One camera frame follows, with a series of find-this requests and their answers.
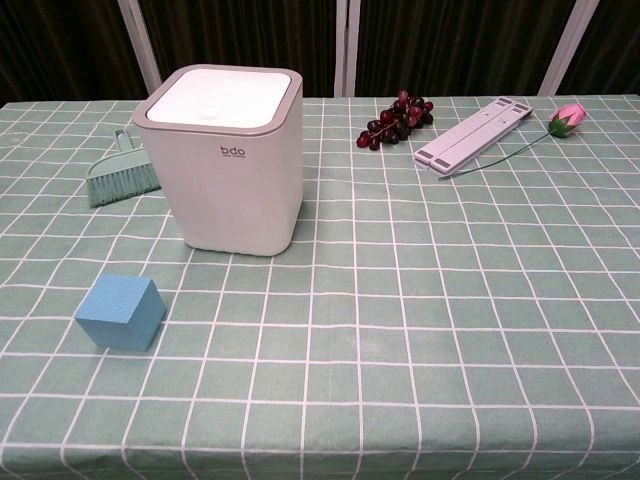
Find dark red grape bunch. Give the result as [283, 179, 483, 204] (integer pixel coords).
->
[356, 90, 435, 150]

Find blue foam cube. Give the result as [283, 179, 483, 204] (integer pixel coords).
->
[74, 273, 167, 355]

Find green checkered tablecloth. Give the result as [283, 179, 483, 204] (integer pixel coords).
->
[0, 94, 640, 480]

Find white plastic box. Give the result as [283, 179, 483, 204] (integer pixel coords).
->
[132, 64, 305, 258]

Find white partition frame post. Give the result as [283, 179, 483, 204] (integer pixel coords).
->
[121, 0, 166, 90]
[333, 0, 361, 98]
[538, 0, 602, 97]

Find white folding laptop stand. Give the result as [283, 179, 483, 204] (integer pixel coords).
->
[413, 97, 535, 175]

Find pink artificial rose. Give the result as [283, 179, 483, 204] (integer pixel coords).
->
[438, 103, 587, 182]

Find dark brown curtain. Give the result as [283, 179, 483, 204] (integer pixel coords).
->
[0, 0, 640, 104]

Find green mini brush with dustpan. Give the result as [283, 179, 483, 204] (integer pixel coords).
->
[85, 128, 162, 209]

